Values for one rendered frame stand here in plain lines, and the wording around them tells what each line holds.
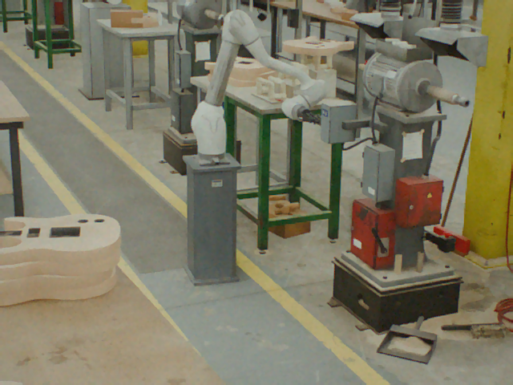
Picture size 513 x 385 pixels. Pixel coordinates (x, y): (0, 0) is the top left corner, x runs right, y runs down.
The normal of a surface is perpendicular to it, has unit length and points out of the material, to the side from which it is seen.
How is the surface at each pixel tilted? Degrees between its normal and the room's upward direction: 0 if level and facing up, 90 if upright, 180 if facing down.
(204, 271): 90
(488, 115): 90
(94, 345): 0
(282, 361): 0
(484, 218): 90
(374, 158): 90
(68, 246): 0
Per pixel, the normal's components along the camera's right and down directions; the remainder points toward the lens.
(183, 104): 0.37, 0.29
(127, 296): 0.02, -0.95
